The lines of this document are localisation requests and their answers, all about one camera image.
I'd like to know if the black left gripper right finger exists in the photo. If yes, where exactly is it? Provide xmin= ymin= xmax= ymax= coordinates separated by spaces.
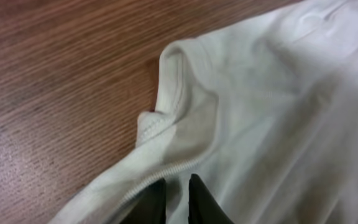
xmin=188 ymin=174 xmax=233 ymax=224

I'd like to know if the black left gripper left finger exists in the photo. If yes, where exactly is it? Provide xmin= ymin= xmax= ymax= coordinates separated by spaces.
xmin=120 ymin=179 xmax=167 ymax=224

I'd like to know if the white and tan t-shirt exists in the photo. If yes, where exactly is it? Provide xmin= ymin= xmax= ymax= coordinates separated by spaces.
xmin=53 ymin=0 xmax=358 ymax=223

